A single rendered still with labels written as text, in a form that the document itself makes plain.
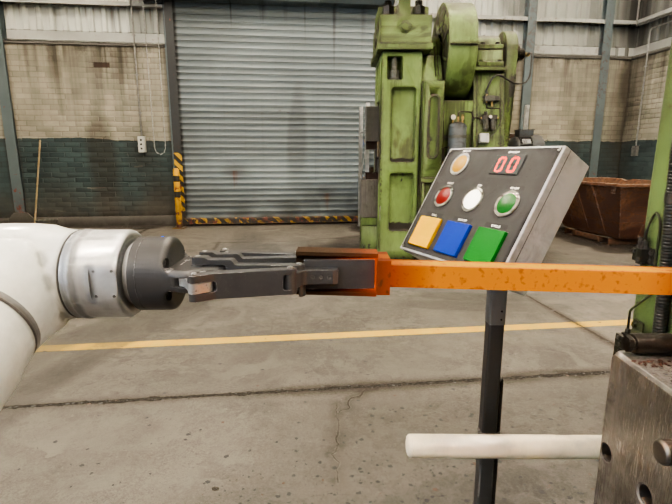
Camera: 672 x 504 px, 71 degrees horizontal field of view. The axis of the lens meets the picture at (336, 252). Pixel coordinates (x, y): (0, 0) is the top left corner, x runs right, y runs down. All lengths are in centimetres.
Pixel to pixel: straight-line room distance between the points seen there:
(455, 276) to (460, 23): 522
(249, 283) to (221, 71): 815
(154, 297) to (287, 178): 794
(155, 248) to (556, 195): 73
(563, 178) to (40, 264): 84
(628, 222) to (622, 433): 654
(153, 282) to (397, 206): 506
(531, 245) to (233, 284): 64
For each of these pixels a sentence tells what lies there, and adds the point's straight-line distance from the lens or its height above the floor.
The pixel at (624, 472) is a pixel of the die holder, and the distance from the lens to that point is 79.
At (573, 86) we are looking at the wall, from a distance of 1007.
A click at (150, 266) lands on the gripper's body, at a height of 108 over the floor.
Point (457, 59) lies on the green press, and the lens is 553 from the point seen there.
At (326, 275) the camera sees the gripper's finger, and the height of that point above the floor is 107.
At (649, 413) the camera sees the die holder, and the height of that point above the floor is 87.
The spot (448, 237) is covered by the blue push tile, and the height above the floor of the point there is 101.
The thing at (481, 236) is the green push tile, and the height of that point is 102.
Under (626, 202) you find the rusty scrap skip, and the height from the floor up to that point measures 61.
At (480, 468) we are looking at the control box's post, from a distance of 131.
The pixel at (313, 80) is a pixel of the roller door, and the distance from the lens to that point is 849.
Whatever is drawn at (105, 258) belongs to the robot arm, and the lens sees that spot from 48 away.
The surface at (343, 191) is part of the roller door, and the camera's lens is 848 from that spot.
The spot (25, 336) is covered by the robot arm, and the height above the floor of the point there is 103.
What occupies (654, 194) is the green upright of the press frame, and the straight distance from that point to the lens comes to 105.
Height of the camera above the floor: 118
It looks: 11 degrees down
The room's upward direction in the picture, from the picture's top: straight up
